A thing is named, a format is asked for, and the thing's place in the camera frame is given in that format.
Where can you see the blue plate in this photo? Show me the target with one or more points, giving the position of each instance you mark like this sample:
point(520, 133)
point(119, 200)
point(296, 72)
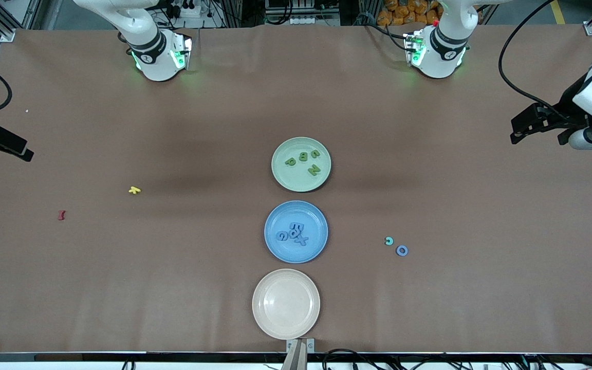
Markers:
point(306, 254)

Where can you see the green letter N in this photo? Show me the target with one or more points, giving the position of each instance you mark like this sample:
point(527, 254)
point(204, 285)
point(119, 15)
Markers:
point(313, 169)

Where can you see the camera stand pole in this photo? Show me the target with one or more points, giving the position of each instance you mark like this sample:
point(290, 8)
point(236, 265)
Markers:
point(295, 359)

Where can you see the metal table edge rail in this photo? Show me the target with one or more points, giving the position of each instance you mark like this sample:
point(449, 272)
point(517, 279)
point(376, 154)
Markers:
point(429, 355)

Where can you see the pile of orange objects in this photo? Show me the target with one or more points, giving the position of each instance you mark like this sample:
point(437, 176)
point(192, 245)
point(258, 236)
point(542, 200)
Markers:
point(404, 11)

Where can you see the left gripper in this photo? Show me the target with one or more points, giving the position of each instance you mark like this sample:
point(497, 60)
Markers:
point(566, 112)

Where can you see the metal camera bracket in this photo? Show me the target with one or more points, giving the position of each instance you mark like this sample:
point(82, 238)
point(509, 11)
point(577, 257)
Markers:
point(310, 345)

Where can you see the green letter p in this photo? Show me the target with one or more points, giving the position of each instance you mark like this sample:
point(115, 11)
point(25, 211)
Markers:
point(294, 160)

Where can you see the table cover sheet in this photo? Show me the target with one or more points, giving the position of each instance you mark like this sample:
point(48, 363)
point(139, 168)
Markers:
point(429, 308)

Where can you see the blue letter O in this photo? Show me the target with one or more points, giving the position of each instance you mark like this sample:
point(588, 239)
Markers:
point(398, 251)

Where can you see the blue letter g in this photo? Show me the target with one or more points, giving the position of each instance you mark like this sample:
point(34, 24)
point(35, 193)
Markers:
point(300, 231)

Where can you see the blue letter x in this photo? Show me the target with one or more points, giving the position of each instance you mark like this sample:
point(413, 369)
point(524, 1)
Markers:
point(302, 239)

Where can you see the blue letter m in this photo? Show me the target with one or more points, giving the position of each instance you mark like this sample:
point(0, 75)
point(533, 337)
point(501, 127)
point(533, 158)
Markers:
point(293, 224)

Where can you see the green plate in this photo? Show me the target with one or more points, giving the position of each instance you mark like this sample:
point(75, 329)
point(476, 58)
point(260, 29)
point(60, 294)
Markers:
point(285, 177)

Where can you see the beige plate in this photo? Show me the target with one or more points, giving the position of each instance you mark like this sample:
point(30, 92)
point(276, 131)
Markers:
point(285, 303)

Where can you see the green letter B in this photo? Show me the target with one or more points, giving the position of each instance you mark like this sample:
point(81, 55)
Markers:
point(300, 156)

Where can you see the teal letter c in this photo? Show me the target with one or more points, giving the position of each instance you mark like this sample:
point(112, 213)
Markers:
point(392, 240)

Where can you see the blue letter e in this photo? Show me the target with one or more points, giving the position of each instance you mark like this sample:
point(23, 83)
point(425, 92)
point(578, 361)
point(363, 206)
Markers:
point(278, 236)

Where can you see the white power strip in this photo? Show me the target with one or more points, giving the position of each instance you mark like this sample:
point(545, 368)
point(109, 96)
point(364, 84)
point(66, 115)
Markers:
point(303, 20)
point(189, 9)

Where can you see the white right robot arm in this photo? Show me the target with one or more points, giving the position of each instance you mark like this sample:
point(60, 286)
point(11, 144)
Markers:
point(157, 61)

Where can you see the yellow letter k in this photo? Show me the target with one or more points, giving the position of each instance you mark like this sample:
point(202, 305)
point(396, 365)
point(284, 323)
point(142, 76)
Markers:
point(133, 190)

